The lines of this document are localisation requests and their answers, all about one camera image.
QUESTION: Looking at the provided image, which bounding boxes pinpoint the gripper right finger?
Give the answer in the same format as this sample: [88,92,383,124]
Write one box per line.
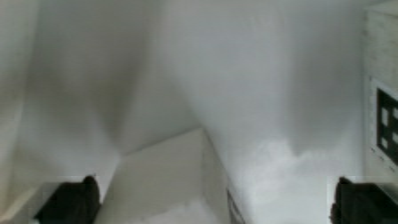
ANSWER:
[329,177,398,224]

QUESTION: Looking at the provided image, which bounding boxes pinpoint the white square tabletop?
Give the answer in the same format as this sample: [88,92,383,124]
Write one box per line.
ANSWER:
[0,0,386,224]

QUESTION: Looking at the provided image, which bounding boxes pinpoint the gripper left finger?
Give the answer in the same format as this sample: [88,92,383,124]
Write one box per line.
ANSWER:
[34,176,102,224]

